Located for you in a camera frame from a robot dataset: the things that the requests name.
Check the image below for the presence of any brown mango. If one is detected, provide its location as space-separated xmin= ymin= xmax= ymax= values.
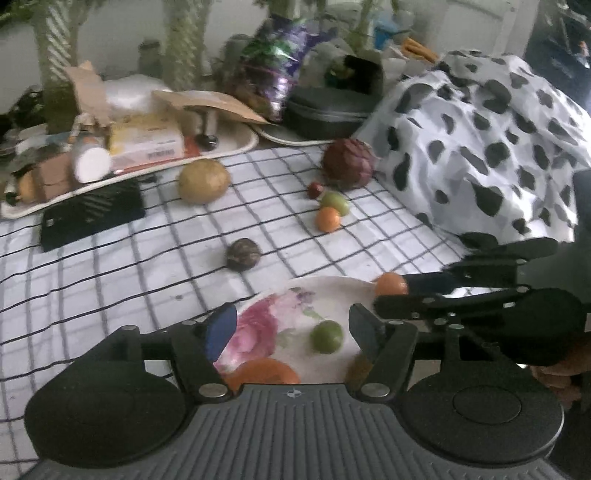
xmin=345 ymin=352 xmax=373 ymax=390

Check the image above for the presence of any green tomato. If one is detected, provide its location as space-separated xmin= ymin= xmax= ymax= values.
xmin=310 ymin=320 xmax=344 ymax=354
xmin=320 ymin=191 xmax=349 ymax=217

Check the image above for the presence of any orange tomato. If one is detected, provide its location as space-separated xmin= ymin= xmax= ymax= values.
xmin=315 ymin=207 xmax=342 ymax=233
xmin=375 ymin=272 xmax=409 ymax=297

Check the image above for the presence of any large orange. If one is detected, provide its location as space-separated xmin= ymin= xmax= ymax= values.
xmin=222 ymin=358 xmax=301 ymax=393

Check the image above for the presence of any dark purple tomato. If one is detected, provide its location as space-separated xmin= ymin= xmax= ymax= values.
xmin=225 ymin=238 xmax=262 ymax=272

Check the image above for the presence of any round yellow-brown fruit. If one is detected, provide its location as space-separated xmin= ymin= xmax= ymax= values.
xmin=177 ymin=158 xmax=231 ymax=205

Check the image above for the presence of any small dark red tomato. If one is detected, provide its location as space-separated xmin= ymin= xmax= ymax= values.
xmin=307 ymin=181 xmax=325 ymax=200

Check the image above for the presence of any purple-red dragon fruit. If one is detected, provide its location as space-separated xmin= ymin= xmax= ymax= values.
xmin=321 ymin=138 xmax=378 ymax=190

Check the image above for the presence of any right hand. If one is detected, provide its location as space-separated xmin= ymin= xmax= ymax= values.
xmin=530 ymin=343 xmax=590 ymax=410

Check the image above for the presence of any white floral plate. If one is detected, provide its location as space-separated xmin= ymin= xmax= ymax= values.
xmin=215 ymin=276 xmax=376 ymax=384

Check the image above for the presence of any black grid tablecloth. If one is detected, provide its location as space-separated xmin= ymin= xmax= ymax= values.
xmin=1 ymin=147 xmax=465 ymax=479

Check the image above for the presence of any cow print blanket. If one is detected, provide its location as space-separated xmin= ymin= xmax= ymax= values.
xmin=356 ymin=50 xmax=590 ymax=249

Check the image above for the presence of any black ribbed device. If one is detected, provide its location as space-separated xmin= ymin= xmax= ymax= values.
xmin=40 ymin=180 xmax=145 ymax=252

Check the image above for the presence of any white tray left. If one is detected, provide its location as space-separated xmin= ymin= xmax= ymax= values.
xmin=1 ymin=120 xmax=259 ymax=220

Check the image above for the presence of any white tray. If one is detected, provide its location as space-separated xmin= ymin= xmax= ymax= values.
xmin=252 ymin=121 xmax=355 ymax=147
xmin=1 ymin=120 xmax=259 ymax=220

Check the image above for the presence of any white tray right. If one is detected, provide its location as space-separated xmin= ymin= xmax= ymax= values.
xmin=252 ymin=121 xmax=355 ymax=147

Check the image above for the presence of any yellow white box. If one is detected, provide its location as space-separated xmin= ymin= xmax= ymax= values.
xmin=109 ymin=113 xmax=185 ymax=170

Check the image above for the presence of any white cylinder container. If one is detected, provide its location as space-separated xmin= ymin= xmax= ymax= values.
xmin=71 ymin=136 xmax=112 ymax=184

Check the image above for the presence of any black zip case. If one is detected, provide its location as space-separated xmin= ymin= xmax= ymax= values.
xmin=281 ymin=87 xmax=381 ymax=140

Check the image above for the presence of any small brown cardboard box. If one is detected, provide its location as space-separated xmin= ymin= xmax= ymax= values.
xmin=33 ymin=153 xmax=74 ymax=202

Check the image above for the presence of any brown paper envelope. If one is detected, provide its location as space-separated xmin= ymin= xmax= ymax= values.
xmin=151 ymin=90 xmax=267 ymax=124

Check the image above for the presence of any purple snack bag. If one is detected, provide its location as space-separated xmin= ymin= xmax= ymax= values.
xmin=228 ymin=14 xmax=322 ymax=123

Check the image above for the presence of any crumpled brown paper bag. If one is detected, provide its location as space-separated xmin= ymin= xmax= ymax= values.
xmin=65 ymin=61 xmax=110 ymax=128

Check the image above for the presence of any right woven plant vase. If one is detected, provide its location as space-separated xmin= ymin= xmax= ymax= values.
xmin=163 ymin=0 xmax=211 ymax=91

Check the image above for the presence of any woven plant vase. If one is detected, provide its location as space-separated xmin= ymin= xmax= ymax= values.
xmin=163 ymin=0 xmax=211 ymax=91
xmin=32 ymin=0 xmax=80 ymax=134

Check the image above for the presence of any left woven plant vase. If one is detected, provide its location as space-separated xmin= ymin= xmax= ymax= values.
xmin=32 ymin=0 xmax=80 ymax=134

